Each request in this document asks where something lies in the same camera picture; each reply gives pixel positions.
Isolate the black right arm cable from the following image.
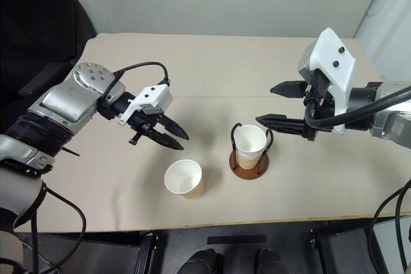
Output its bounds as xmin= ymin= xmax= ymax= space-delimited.
xmin=304 ymin=85 xmax=411 ymax=274

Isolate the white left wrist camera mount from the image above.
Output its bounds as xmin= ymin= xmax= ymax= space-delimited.
xmin=118 ymin=83 xmax=174 ymax=126

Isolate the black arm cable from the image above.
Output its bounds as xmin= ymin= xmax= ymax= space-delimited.
xmin=304 ymin=85 xmax=411 ymax=274
xmin=30 ymin=61 xmax=170 ymax=274

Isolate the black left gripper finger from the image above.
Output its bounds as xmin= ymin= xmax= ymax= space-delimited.
xmin=159 ymin=115 xmax=189 ymax=141
xmin=147 ymin=129 xmax=185 ymax=151

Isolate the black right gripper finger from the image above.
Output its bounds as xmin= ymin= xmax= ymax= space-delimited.
xmin=255 ymin=114 xmax=306 ymax=135
xmin=270 ymin=81 xmax=309 ymax=98

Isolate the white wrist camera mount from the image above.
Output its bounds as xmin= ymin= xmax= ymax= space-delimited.
xmin=118 ymin=83 xmax=174 ymax=126
xmin=298 ymin=28 xmax=357 ymax=136

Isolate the dark rounded shape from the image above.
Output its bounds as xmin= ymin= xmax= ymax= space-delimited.
xmin=178 ymin=250 xmax=224 ymax=274
xmin=255 ymin=250 xmax=285 ymax=274

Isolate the brown wire cup holder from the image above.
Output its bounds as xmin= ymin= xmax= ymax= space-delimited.
xmin=229 ymin=122 xmax=274 ymax=180

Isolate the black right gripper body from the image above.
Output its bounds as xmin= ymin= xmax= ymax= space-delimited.
xmin=303 ymin=73 xmax=335 ymax=142

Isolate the black tape strip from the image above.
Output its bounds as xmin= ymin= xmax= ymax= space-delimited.
xmin=207 ymin=235 xmax=267 ymax=245

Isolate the black metal table leg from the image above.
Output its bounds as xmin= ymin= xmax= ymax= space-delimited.
xmin=310 ymin=228 xmax=335 ymax=274
xmin=137 ymin=230 xmax=161 ymax=274

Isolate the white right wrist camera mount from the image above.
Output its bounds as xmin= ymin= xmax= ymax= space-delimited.
xmin=298 ymin=28 xmax=357 ymax=136

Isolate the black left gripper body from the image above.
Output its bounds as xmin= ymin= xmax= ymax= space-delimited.
xmin=127 ymin=110 xmax=163 ymax=146

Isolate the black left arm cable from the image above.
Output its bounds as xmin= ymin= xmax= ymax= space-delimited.
xmin=30 ymin=61 xmax=170 ymax=274

